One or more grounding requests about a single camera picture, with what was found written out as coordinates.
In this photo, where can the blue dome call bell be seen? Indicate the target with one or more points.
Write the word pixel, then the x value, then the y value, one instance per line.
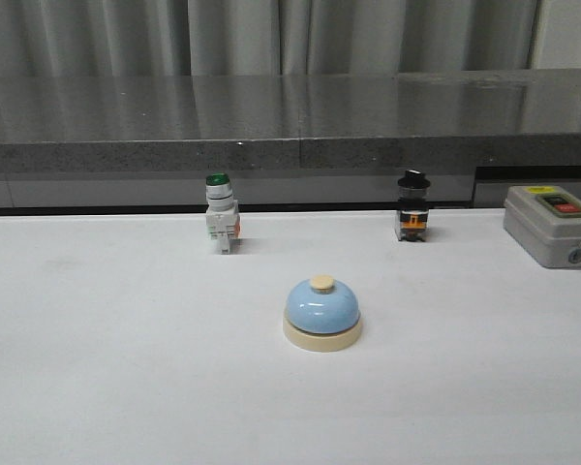
pixel 322 315

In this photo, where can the dark grey stone counter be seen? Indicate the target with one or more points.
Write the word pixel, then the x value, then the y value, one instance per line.
pixel 286 142

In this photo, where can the grey push button box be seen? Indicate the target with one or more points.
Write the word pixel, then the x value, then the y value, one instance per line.
pixel 546 221

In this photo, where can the grey curtain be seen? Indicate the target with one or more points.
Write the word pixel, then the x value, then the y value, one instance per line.
pixel 216 38

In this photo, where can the green pushbutton switch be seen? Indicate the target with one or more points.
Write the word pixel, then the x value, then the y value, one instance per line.
pixel 222 214

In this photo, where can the black rotary selector switch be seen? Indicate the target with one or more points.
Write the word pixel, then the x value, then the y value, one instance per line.
pixel 412 212

